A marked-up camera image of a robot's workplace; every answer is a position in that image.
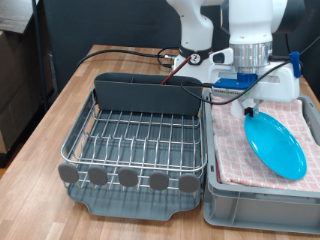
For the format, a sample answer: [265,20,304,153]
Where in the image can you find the black camera cable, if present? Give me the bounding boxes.
[180,33,320,106]

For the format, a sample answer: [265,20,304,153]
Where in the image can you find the grey brown board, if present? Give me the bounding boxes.
[0,0,36,34]

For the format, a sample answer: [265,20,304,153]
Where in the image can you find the grey plastic crate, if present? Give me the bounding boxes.
[202,88,320,235]

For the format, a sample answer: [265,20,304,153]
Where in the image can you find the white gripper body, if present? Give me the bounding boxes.
[207,62,301,103]

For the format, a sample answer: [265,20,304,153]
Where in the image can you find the blue plastic plate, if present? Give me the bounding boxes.
[243,111,308,181]

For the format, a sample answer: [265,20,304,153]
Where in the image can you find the pink checkered cloth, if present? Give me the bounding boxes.
[210,94,320,193]

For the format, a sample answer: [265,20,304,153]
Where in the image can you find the grey drain tray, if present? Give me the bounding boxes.
[61,88,205,222]

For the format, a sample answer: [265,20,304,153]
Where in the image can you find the metal wire dish rack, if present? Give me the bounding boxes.
[57,88,208,194]

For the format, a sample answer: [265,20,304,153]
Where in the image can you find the dark grey cutlery holder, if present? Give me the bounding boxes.
[93,71,204,117]

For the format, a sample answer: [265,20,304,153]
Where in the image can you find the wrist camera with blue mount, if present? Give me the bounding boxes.
[211,72,259,98]

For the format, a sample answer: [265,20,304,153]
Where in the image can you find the black backdrop curtain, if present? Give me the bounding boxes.
[42,0,320,98]

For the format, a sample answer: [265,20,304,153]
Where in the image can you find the black metal pole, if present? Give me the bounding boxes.
[30,0,50,114]

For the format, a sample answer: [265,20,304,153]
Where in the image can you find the blue cable clip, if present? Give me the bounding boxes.
[288,50,303,79]

